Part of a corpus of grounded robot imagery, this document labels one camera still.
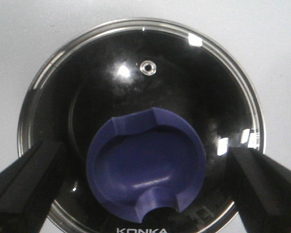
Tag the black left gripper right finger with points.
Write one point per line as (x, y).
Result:
(261, 190)

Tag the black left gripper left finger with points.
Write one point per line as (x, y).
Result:
(29, 186)

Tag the glass lid with blue knob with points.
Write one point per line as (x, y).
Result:
(147, 111)

